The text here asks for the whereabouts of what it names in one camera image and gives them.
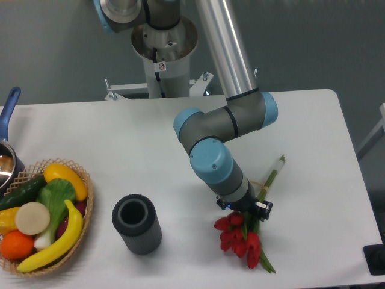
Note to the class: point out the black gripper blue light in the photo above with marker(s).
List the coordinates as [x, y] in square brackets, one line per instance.
[247, 202]

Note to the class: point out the red tulip bouquet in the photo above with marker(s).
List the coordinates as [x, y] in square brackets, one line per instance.
[240, 234]

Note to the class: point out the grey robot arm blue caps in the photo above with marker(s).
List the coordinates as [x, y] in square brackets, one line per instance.
[247, 109]

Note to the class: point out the black device at edge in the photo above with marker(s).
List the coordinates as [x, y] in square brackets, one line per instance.
[374, 256]

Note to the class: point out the dark grey ribbed vase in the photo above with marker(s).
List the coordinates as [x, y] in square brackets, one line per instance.
[135, 219]

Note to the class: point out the dark red vegetable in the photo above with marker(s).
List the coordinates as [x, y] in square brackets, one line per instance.
[81, 207]

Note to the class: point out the yellow banana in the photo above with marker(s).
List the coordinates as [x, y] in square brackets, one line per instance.
[57, 249]

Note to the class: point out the green bok choy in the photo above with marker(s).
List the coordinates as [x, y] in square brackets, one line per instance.
[52, 196]

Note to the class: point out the woven wicker basket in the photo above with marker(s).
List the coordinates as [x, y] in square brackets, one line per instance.
[32, 172]

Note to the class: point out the beige round disc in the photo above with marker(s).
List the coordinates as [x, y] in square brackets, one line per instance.
[32, 218]

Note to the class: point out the green cucumber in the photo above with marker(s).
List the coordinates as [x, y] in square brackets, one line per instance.
[27, 192]

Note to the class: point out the orange fruit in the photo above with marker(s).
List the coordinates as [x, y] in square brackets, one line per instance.
[16, 245]

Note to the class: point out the yellow bell pepper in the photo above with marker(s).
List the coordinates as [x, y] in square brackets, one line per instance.
[7, 220]

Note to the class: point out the white frame at right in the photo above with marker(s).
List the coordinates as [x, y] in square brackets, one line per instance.
[372, 138]

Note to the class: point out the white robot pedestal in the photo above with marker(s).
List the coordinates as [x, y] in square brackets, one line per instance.
[166, 57]

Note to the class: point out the white metal base frame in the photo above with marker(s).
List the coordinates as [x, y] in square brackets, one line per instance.
[197, 87]

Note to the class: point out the blue handled saucepan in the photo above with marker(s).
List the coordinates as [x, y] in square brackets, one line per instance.
[11, 165]

